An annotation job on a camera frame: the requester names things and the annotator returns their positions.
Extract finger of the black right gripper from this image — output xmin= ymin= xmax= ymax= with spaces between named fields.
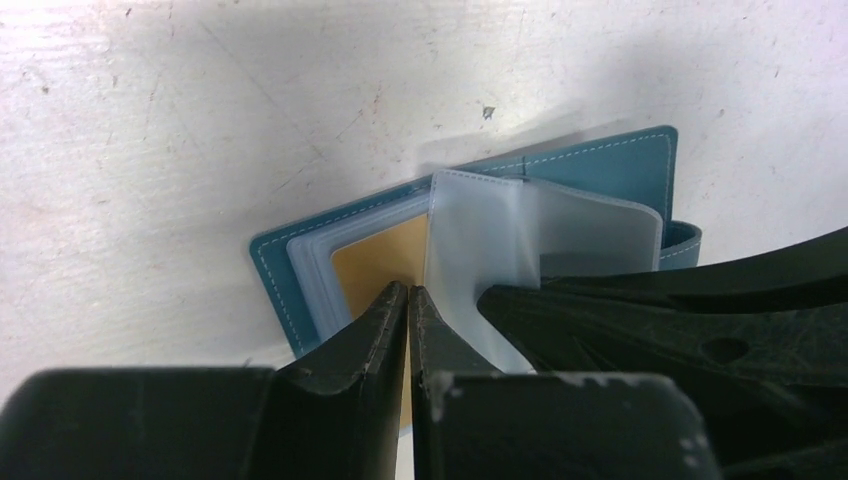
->
xmin=477 ymin=229 xmax=847 ymax=479

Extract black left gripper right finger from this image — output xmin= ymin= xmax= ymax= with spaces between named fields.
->
xmin=408 ymin=286 xmax=722 ymax=479

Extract blue leather card holder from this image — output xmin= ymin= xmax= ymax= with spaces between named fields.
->
xmin=249 ymin=126 xmax=702 ymax=357

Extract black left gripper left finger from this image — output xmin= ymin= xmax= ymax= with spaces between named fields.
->
xmin=1 ymin=282 xmax=408 ymax=479

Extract gold card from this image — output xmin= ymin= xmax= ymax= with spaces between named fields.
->
xmin=329 ymin=213 xmax=431 ymax=429

